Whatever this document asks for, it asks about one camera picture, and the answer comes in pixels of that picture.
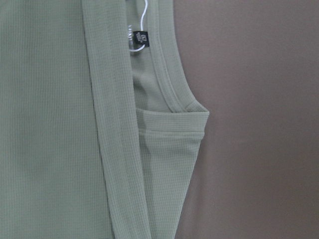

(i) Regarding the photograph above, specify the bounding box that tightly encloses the olive green t-shirt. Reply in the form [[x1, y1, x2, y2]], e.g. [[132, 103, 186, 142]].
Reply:
[[0, 0, 209, 239]]

